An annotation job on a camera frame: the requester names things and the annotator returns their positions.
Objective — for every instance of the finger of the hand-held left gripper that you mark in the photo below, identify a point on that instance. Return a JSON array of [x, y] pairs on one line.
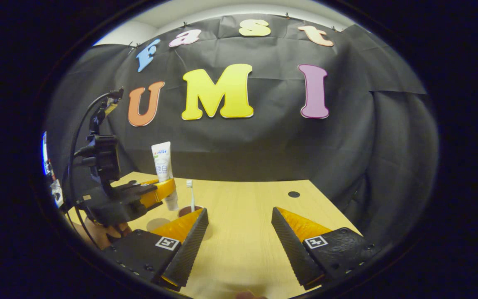
[[160, 193], [149, 182]]

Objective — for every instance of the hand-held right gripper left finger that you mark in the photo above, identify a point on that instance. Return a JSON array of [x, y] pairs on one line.
[[191, 249]]

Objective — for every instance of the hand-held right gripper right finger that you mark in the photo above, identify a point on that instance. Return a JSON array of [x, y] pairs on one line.
[[293, 253]]

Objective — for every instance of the white toothpaste tube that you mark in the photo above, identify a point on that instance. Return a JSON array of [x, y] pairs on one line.
[[162, 162]]

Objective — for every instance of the light green toothbrush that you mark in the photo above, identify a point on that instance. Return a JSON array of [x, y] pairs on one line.
[[191, 195]]

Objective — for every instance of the round brown coaster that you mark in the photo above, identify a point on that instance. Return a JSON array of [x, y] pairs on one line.
[[158, 224]]

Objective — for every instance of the wooden desktop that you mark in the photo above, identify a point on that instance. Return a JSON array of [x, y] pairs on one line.
[[243, 232]]

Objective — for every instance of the white device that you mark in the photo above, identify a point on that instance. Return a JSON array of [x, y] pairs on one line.
[[56, 193]]

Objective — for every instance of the black backdrop cloth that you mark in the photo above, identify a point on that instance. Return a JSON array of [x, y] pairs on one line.
[[272, 141]]

